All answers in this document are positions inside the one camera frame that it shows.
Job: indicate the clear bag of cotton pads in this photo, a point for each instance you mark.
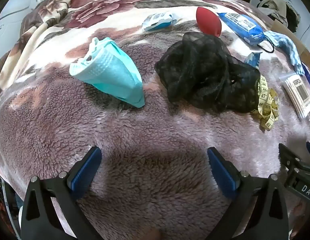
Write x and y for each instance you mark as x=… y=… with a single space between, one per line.
x=299 y=97

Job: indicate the blue white striped cloth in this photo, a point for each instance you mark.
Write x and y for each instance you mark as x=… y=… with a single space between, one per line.
x=287 y=45

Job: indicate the white and blue tissue packet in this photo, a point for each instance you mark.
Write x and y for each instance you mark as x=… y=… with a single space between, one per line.
x=157 y=21

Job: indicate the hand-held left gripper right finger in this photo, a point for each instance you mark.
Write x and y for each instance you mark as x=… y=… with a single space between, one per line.
x=221 y=172

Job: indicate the black mesh net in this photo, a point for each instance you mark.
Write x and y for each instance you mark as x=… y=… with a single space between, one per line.
x=200 y=72

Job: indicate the small blue packet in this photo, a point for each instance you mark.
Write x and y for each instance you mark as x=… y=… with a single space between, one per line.
x=252 y=59

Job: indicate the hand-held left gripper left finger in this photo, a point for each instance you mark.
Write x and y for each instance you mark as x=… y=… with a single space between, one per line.
x=86 y=170

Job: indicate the blue wipes pack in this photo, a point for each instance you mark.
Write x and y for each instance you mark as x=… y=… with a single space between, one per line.
x=255 y=33

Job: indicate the yellow measuring tape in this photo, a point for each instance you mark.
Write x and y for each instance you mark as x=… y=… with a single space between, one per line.
x=266 y=110

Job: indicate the red egg-shaped sponge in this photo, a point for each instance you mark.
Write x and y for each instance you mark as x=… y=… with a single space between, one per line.
x=207 y=20

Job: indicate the floral plush blanket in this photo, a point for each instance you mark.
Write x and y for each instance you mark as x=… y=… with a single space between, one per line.
x=145 y=135

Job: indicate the pile of clothes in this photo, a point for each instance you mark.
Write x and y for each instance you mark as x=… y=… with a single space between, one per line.
x=280 y=5

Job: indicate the teal face mask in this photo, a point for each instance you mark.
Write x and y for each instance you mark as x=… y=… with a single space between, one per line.
x=112 y=72

